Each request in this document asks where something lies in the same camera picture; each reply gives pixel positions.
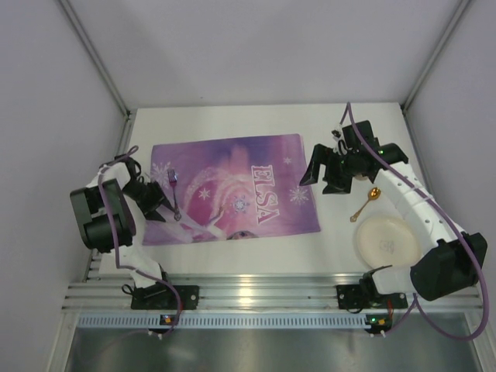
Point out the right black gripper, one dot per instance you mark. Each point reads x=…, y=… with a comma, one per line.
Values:
x=333, y=167

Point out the right aluminium frame post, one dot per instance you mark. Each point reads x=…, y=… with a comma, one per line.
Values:
x=459, y=12

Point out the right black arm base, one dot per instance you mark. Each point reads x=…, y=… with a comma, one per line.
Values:
x=364, y=295

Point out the aluminium mounting rail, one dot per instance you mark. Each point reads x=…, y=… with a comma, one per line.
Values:
x=236, y=293

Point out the purple Elsa placemat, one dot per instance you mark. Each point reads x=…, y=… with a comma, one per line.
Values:
x=238, y=188

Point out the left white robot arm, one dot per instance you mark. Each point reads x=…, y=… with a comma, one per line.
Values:
x=106, y=223

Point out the iridescent purple fork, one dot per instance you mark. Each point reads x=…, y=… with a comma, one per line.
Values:
x=172, y=177

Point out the aluminium frame post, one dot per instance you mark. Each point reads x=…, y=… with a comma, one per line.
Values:
x=82, y=34
x=459, y=12

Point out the left aluminium frame post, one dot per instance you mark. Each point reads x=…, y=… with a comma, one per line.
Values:
x=82, y=34

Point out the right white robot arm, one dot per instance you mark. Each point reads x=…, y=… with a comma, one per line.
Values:
x=446, y=258

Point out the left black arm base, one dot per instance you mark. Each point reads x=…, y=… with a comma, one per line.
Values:
x=160, y=297

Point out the cream white plate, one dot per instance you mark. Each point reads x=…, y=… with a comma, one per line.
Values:
x=383, y=241

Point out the gold spoon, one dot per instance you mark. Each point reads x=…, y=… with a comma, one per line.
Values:
x=372, y=195

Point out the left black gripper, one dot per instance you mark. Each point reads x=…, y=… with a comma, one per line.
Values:
x=153, y=200

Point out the perforated grey cable tray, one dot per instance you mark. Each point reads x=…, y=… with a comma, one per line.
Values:
x=233, y=321

